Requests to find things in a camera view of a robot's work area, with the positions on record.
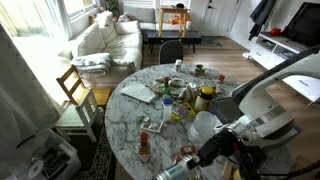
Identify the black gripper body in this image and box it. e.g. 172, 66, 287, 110
197, 130, 242, 167

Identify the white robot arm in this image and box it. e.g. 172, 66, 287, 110
196, 45, 320, 169

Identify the large navy box tray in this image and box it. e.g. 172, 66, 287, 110
208, 97, 243, 124

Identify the red ketchup packet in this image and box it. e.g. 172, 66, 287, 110
172, 156, 182, 165
180, 145, 196, 155

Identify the yellow lid brown jar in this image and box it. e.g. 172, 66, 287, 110
194, 86, 213, 112

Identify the yellow snack packet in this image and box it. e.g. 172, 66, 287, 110
172, 102, 196, 120

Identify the red cap spice jar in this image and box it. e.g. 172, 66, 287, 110
216, 75, 225, 93

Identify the white bottle blue cap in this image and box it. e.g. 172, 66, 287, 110
162, 98, 172, 122

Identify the clear bag of seasoning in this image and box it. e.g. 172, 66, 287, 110
140, 117, 163, 133

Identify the green glass bottle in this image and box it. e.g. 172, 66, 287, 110
162, 77, 171, 99

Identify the red capped hot sauce bottle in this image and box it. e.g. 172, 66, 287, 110
138, 132, 151, 163

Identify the white pill bottle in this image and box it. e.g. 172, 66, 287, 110
175, 59, 182, 72

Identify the white tv stand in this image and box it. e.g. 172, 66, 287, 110
248, 32, 320, 105

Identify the white paper napkin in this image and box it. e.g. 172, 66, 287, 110
120, 82, 157, 103

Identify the dark grey chair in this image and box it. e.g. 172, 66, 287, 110
159, 40, 184, 64

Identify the black coffee table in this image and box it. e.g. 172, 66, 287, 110
147, 31, 202, 48

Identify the hanging dark jacket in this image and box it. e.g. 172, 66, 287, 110
248, 0, 276, 41

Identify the black television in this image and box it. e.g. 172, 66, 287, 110
282, 2, 320, 47

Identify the wooden stool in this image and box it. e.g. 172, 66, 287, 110
158, 7, 188, 36

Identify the white sofa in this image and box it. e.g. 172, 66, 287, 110
59, 11, 143, 76

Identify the white sofa cushion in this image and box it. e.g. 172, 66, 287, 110
114, 21, 141, 35

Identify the white green step stool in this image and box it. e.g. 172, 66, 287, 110
55, 89, 102, 143

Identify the folded grey blanket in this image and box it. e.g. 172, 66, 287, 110
71, 53, 112, 73

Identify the wooden chair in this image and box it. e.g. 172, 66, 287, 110
56, 66, 111, 107

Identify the clear storage bin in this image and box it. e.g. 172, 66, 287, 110
3, 129, 82, 180

